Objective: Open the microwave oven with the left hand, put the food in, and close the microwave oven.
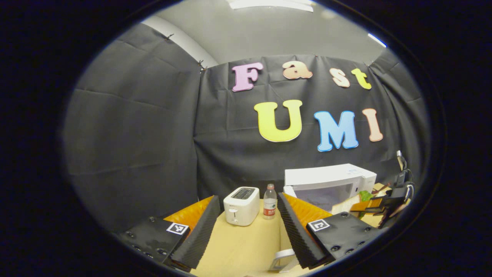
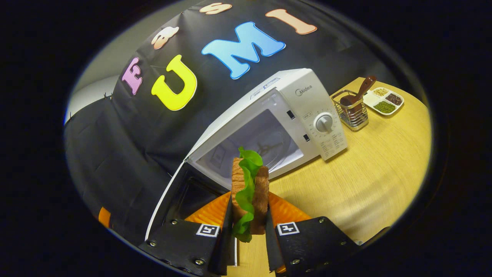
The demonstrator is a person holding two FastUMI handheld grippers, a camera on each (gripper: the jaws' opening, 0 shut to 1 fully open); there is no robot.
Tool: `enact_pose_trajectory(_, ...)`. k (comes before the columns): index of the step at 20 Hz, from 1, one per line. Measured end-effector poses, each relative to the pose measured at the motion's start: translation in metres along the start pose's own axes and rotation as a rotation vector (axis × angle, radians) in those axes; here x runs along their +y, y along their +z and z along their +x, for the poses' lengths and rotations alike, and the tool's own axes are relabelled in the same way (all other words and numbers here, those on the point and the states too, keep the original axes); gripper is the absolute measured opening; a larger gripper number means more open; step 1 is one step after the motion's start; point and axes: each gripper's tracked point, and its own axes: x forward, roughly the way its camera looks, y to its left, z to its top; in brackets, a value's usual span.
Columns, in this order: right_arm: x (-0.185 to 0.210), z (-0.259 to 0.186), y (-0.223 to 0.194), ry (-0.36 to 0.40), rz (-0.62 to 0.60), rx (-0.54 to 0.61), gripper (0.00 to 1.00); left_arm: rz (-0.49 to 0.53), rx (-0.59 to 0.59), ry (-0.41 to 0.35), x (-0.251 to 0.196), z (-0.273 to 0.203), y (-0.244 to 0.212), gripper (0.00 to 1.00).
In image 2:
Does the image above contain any brown wooden spoon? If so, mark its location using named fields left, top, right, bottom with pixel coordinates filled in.
left=340, top=75, right=377, bottom=106

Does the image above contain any lettuce sandwich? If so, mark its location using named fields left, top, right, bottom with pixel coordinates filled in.
left=231, top=146, right=269, bottom=243

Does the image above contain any white microwave oven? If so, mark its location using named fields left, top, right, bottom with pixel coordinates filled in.
left=144, top=68, right=348, bottom=241

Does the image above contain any white divided dish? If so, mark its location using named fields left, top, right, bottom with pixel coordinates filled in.
left=363, top=87, right=405, bottom=116

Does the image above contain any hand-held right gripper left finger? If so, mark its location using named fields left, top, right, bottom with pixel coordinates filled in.
left=138, top=191, right=234, bottom=276

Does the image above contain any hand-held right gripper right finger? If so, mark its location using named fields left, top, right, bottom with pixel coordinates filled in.
left=265, top=191, right=362, bottom=275

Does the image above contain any black backdrop cloth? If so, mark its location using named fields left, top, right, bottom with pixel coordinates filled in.
left=65, top=0, right=385, bottom=239

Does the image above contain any metal wire utensil holder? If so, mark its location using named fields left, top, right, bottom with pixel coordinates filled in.
left=331, top=90, right=369, bottom=131

